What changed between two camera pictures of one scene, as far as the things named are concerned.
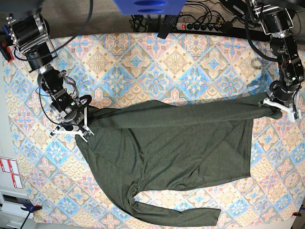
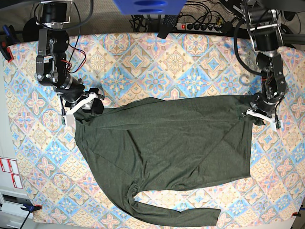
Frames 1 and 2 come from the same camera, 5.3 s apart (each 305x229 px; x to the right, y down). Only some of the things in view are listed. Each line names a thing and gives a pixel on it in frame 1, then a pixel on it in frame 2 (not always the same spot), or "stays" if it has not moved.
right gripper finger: (276, 111) → (258, 121)
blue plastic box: (150, 7) stays
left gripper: (69, 111) → (72, 90)
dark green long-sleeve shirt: (137, 145) stays
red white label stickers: (11, 166) stays
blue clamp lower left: (31, 209) stays
